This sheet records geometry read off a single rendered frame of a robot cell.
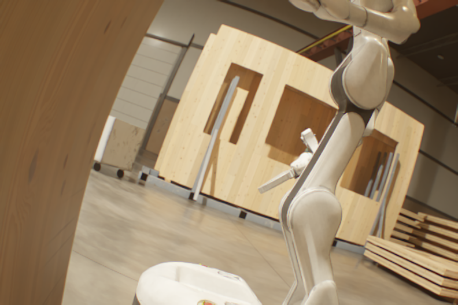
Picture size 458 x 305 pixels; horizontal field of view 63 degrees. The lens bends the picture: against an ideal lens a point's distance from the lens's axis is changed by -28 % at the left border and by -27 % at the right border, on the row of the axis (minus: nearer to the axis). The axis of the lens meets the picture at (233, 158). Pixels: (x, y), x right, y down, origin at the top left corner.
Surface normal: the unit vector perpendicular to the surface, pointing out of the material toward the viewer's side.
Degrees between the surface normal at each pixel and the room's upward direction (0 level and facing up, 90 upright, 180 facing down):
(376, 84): 90
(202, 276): 74
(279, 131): 90
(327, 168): 90
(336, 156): 90
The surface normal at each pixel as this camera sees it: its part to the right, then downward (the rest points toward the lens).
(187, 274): 0.45, -0.14
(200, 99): 0.14, 0.04
